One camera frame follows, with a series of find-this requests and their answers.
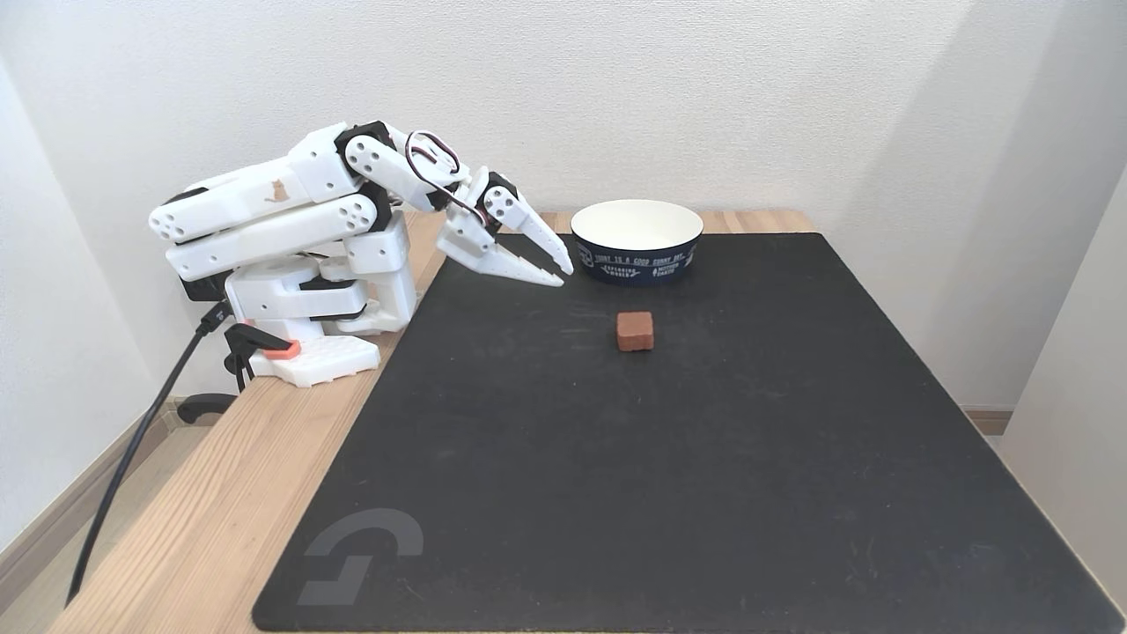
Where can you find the black desk mat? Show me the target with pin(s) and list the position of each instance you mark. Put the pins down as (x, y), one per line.
(704, 484)

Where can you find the navy paper bowl white print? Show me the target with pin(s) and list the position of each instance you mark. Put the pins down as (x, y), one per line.
(636, 260)

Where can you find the black clamp orange pad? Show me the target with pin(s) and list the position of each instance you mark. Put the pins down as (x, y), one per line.
(254, 339)

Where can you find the red-brown brick toy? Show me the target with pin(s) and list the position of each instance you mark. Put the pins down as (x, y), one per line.
(635, 331)

